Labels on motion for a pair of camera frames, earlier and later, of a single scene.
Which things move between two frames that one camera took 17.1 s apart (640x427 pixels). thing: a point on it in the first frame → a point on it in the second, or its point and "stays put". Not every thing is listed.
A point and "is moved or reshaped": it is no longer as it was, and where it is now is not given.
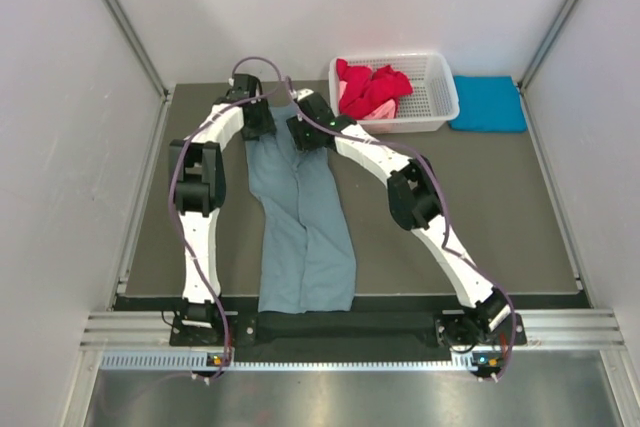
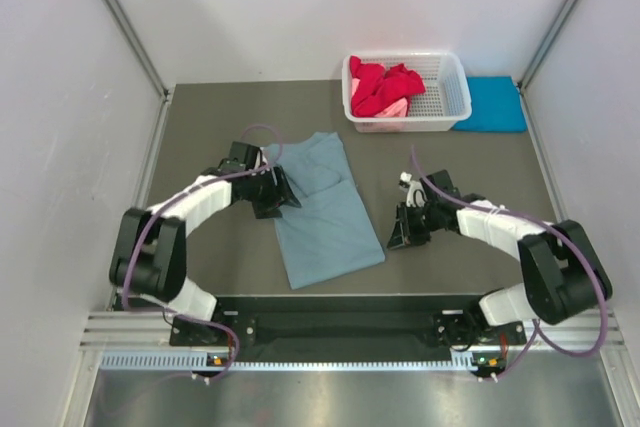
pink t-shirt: x=386 y=110 → x=397 y=110
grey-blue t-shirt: x=308 y=260 is moved or reshaped
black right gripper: x=296 y=126 → x=400 y=237
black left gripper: x=265 y=125 → x=280 y=192
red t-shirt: x=360 y=88 is moved or reshaped
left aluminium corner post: x=123 y=18 stays put
